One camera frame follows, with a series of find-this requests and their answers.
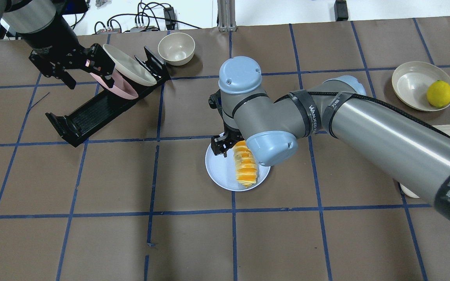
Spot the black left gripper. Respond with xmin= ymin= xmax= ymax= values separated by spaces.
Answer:
xmin=29 ymin=43 xmax=115 ymax=89

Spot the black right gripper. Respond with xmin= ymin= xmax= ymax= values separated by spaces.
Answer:
xmin=211 ymin=131 xmax=244 ymax=158

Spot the light blue plate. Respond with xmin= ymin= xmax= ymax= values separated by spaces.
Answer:
xmin=205 ymin=145 xmax=270 ymax=192

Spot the orange striped bread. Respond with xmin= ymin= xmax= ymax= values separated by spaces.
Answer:
xmin=232 ymin=140 xmax=258 ymax=187

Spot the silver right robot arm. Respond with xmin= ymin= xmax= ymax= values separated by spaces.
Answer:
xmin=208 ymin=56 xmax=450 ymax=221

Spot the cream plate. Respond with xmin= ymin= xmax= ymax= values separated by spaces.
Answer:
xmin=102 ymin=43 xmax=157 ymax=87

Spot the pink plate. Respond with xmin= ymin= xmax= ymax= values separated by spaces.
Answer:
xmin=90 ymin=70 xmax=139 ymax=100

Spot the black dish rack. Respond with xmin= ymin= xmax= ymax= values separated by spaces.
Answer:
xmin=45 ymin=46 xmax=170 ymax=147

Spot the small cream bowl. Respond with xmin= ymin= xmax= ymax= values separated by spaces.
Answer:
xmin=157 ymin=32 xmax=195 ymax=66

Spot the black power adapter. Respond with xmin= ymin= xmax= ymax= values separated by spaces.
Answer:
xmin=334 ymin=0 xmax=349 ymax=21

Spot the cream bowl with lemon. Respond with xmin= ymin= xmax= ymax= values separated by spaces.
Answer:
xmin=392 ymin=62 xmax=450 ymax=112

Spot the yellow lemon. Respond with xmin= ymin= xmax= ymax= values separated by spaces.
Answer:
xmin=426 ymin=80 xmax=450 ymax=108

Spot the aluminium frame post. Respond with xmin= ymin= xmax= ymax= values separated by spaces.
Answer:
xmin=217 ymin=0 xmax=237 ymax=32

